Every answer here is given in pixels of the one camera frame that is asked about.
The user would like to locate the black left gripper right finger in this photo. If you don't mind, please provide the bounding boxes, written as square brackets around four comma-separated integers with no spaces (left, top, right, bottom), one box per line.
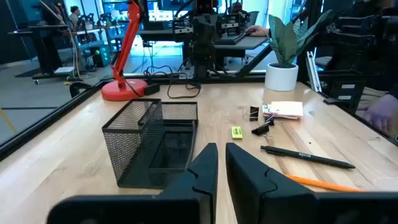
[225,142,398,224]

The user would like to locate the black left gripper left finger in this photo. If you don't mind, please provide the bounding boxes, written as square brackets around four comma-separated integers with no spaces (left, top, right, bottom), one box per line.
[46,142,219,224]

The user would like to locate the orange pencil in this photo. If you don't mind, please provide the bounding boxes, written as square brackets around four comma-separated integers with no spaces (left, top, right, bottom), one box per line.
[284,174,364,193]

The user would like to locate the black ballpoint pen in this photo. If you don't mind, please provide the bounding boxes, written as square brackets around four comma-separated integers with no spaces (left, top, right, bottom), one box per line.
[260,145,356,170]

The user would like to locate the black binder clip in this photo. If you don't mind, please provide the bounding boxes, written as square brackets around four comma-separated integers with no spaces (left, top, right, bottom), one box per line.
[241,106,260,122]
[251,118,284,140]

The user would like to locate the yellow-green eraser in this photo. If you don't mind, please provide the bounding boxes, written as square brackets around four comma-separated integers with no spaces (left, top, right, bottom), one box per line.
[231,126,244,140]

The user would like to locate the black mesh desk organizer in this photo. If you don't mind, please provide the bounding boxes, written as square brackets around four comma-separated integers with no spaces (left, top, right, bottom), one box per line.
[101,98,199,190]

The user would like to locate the pink sticky note pad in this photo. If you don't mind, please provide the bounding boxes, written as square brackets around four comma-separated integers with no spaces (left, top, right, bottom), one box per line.
[263,101,304,120]

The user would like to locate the black keyboard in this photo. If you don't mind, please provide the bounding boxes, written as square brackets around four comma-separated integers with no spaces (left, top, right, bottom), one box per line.
[214,32,247,46]

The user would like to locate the grey desk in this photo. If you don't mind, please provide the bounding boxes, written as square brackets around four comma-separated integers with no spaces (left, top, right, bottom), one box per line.
[214,34,271,60]

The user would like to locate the person's hand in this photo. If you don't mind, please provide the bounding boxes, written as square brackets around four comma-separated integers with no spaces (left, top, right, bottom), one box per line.
[245,24,270,38]
[362,93,398,138]

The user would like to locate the green plant in white pot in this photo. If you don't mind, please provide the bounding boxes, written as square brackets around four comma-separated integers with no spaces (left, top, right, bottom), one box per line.
[264,9,333,92]

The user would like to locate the red desk lamp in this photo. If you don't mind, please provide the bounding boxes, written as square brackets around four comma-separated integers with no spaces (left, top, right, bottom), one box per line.
[101,0,149,102]

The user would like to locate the computer tower with green light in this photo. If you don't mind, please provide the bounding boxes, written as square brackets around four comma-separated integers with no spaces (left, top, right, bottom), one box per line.
[90,45,112,68]

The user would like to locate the silver aluminium extrusion bars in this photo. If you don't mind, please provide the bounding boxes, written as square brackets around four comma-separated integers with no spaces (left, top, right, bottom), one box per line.
[306,50,323,93]

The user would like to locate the person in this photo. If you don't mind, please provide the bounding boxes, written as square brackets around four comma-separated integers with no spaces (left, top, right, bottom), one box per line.
[68,5,82,30]

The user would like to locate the black equipment with white labels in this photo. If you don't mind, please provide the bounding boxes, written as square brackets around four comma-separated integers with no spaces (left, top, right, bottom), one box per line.
[323,0,398,105]

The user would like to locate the black background table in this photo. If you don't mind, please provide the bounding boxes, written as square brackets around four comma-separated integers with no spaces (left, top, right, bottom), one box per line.
[7,24,78,85]

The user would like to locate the black lamp power cable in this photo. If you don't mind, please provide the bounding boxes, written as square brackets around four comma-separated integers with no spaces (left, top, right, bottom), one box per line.
[124,65,202,100]

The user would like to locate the yellow hanging cable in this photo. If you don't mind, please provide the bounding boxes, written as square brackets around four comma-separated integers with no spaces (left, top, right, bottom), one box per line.
[39,0,83,83]

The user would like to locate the black curved bracket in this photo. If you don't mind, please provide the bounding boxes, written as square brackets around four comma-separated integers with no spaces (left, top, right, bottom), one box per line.
[68,82,94,99]

